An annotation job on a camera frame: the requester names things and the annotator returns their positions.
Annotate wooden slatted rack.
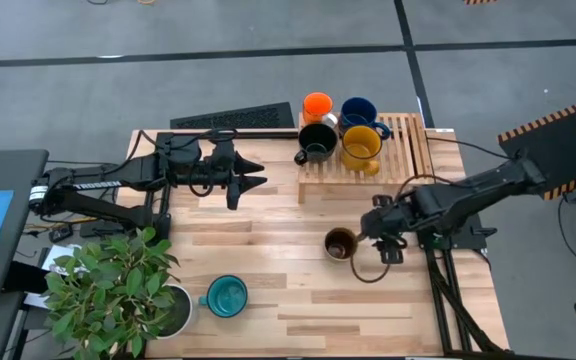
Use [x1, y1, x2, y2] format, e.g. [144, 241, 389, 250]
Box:
[296, 111, 436, 205]

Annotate green leafy plant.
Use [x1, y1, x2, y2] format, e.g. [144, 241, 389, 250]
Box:
[41, 226, 182, 360]

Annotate white papers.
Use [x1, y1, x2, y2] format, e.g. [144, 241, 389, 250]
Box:
[21, 243, 89, 310]

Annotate teal enamel mug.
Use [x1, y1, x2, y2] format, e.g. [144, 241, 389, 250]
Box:
[197, 274, 250, 320]

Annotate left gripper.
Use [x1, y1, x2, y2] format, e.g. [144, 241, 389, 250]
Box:
[202, 139, 269, 211]

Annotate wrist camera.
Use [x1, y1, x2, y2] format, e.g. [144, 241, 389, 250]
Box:
[375, 239, 405, 266]
[159, 133, 203, 169]

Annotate yellow enamel mug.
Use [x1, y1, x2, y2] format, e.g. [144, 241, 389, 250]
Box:
[339, 124, 385, 177]

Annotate black keyboard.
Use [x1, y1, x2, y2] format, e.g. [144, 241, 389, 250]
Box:
[169, 101, 296, 131]

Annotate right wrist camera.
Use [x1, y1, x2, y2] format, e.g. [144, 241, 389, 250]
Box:
[375, 239, 405, 266]

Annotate orange mug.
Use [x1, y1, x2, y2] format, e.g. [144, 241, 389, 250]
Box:
[301, 91, 339, 129]

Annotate black power adapter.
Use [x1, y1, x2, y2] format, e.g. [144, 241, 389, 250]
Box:
[47, 223, 75, 245]

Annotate brown gripper cable loop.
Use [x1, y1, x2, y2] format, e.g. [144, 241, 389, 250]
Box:
[349, 244, 405, 285]

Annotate blue ceramic mug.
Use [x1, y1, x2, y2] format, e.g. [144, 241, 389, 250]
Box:
[338, 96, 392, 142]

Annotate brown arm cable arc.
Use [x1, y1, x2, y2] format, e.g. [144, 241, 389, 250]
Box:
[395, 173, 453, 202]

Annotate green brown speckled mug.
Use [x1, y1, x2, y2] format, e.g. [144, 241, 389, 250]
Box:
[323, 226, 360, 263]

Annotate black glossy mug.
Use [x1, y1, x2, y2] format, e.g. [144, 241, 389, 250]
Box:
[293, 122, 340, 168]

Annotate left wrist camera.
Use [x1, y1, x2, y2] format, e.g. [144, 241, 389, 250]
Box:
[159, 133, 203, 169]

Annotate white plant pot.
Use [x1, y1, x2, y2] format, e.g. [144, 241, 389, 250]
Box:
[153, 283, 196, 341]

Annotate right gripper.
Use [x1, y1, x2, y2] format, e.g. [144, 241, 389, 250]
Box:
[354, 198, 419, 243]

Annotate black aluminium support frame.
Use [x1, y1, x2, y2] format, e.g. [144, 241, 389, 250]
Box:
[415, 214, 512, 359]

